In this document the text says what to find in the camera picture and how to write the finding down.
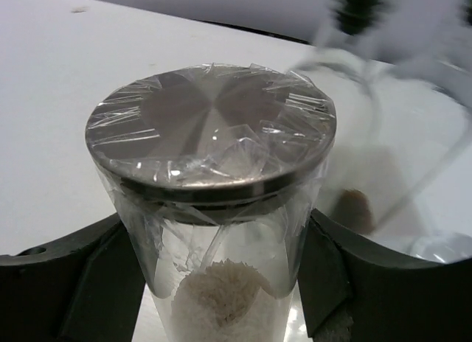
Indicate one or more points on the silver cone cap grinder bottle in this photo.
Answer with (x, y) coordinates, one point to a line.
(214, 171)

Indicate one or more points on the square glass bottle gold spout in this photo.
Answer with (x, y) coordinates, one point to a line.
(399, 125)

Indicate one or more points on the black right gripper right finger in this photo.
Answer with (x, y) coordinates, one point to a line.
(353, 289)

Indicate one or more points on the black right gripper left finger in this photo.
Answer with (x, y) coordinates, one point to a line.
(86, 286)

